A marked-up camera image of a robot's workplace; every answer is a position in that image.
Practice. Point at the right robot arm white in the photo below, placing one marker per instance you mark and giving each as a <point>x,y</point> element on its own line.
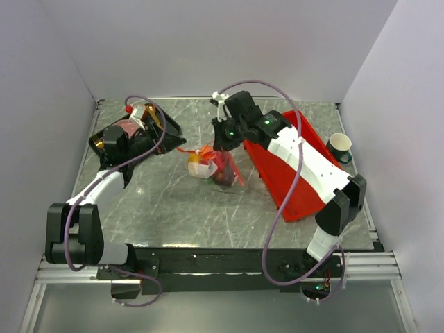
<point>341,193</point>

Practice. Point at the dark purple toy onion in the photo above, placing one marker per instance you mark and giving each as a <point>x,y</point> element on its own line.
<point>225,177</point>

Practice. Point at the black serving tray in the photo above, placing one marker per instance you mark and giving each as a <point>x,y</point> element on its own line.
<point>169,125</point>

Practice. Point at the dark green mug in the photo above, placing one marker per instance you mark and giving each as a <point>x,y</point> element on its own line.
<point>339,146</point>

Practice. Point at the clear zip top bag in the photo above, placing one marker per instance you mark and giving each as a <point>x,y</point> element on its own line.
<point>205,170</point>

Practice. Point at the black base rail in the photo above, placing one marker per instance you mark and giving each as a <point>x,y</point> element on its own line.
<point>215,269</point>

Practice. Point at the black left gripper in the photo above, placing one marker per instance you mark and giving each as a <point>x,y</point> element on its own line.
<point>153,136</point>

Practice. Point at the yellow toy mango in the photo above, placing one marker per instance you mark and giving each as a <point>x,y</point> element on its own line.
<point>194,158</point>

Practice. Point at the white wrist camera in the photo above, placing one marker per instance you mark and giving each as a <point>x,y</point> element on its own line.
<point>137,114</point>
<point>218,100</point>

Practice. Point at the pink dotted plate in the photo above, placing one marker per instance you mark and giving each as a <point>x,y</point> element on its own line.
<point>129,127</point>

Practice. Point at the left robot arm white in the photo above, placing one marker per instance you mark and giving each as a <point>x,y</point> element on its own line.
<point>73,229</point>

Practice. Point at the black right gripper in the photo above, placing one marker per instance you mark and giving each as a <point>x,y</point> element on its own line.
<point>221,143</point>

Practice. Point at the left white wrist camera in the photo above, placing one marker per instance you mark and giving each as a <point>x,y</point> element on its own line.
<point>137,114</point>

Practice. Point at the red toy bell pepper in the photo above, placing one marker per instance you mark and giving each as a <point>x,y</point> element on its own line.
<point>219,159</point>

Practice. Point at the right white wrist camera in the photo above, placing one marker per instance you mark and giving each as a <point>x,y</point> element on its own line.
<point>218,100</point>

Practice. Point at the gold spoon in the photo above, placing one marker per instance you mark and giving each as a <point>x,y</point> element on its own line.
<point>152,111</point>

